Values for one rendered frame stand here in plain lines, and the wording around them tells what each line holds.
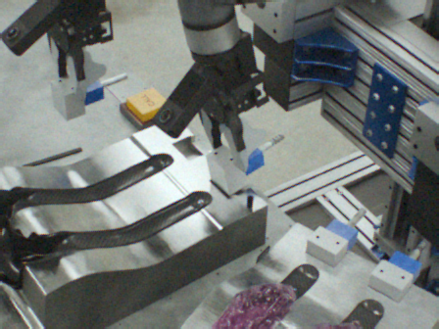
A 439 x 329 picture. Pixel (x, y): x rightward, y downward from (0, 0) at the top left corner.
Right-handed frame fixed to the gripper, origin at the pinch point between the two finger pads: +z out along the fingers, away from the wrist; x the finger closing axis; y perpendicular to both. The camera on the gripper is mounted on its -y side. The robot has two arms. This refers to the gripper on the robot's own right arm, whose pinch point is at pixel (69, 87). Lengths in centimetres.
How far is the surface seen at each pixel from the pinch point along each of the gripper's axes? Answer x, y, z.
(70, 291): -36.1, -19.4, 3.6
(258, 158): -30.6, 16.3, 1.6
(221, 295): -47.0, -2.2, 5.4
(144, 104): 1.8, 15.2, 11.4
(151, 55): 120, 86, 95
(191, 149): -16.2, 13.6, 8.8
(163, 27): 133, 100, 95
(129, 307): -36.1, -10.8, 13.3
